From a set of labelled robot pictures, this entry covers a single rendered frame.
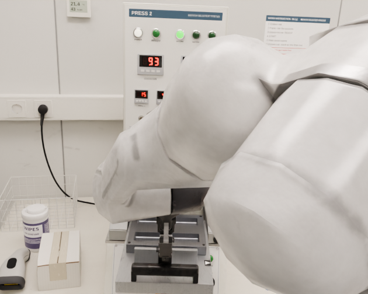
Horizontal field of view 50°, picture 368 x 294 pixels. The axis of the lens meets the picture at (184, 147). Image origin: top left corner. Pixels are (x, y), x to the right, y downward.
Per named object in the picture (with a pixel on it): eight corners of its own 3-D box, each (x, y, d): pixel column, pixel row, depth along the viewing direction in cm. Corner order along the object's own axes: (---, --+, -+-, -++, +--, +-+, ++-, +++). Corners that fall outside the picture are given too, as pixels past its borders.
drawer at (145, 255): (130, 228, 118) (130, 205, 115) (204, 231, 118) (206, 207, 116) (115, 296, 90) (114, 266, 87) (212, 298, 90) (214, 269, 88)
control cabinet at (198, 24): (128, 177, 155) (127, 3, 135) (212, 180, 156) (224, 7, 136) (122, 196, 139) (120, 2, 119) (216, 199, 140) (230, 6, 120)
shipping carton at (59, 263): (44, 255, 134) (42, 231, 131) (83, 252, 137) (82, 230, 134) (34, 291, 117) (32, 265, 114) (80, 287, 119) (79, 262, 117)
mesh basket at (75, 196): (13, 205, 168) (10, 177, 164) (77, 202, 173) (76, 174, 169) (0, 232, 147) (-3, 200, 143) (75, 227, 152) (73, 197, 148)
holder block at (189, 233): (133, 220, 115) (133, 212, 114) (202, 223, 115) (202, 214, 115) (125, 252, 99) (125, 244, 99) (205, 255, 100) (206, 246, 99)
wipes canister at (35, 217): (27, 240, 143) (23, 202, 138) (52, 238, 145) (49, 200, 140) (22, 253, 135) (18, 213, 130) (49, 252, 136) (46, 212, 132)
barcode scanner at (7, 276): (10, 256, 133) (8, 235, 130) (35, 255, 134) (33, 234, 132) (-6, 297, 114) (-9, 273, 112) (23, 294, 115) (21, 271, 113)
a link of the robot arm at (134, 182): (254, 72, 41) (199, 156, 71) (69, 83, 38) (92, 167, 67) (276, 175, 38) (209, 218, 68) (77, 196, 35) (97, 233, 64)
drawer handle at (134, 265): (131, 276, 91) (131, 261, 89) (197, 278, 91) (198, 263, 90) (131, 282, 89) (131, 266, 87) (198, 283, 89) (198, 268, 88)
